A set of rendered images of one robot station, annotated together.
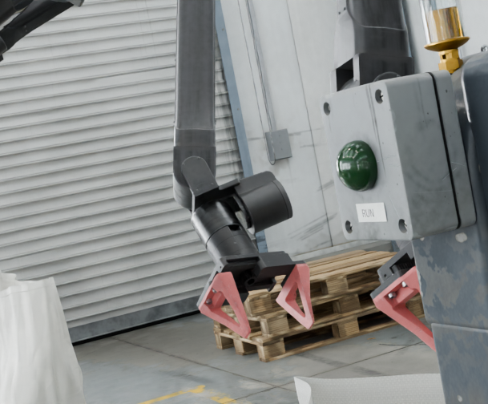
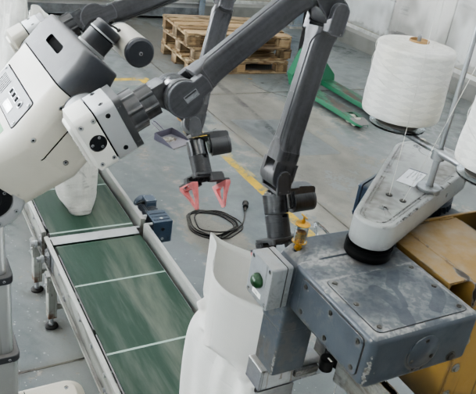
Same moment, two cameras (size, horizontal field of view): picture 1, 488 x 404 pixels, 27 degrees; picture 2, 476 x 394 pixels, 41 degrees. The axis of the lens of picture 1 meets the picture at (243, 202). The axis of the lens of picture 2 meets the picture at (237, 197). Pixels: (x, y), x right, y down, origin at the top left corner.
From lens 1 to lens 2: 0.75 m
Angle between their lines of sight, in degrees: 25
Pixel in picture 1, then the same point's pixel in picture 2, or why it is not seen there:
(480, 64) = (302, 270)
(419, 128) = (278, 283)
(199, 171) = (196, 124)
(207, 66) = not seen: hidden behind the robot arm
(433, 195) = (275, 300)
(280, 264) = (219, 178)
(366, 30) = (284, 152)
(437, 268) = not seen: hidden behind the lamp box
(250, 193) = (215, 139)
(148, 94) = not seen: outside the picture
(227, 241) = (199, 162)
